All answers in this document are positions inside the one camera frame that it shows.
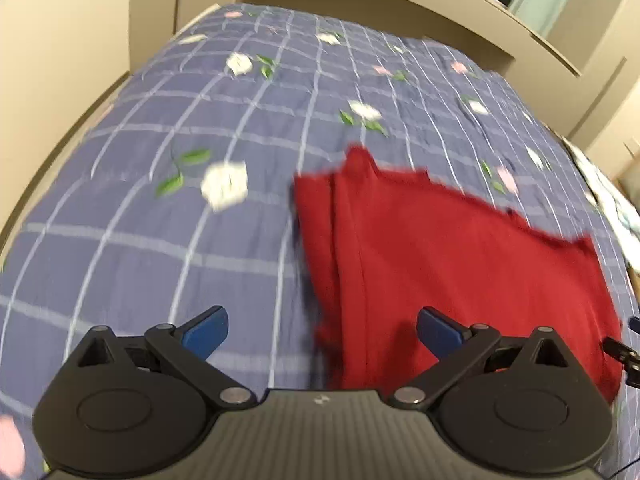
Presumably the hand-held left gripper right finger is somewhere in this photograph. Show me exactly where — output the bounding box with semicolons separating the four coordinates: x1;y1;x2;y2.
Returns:
387;305;576;411

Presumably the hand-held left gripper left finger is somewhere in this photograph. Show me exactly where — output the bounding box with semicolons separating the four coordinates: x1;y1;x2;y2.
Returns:
64;305;257;412

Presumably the red long-sleeve shirt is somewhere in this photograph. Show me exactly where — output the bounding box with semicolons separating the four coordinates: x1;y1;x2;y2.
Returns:
291;145;623;403

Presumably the blue checked floral quilt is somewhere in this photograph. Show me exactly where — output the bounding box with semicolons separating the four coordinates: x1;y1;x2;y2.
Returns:
0;2;640;480

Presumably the light printed blanket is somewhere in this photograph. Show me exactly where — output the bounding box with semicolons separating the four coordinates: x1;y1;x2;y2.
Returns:
565;137;640;246

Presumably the beige window alcove cabinet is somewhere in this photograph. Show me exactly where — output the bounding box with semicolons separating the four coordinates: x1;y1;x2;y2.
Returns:
237;0;628;77

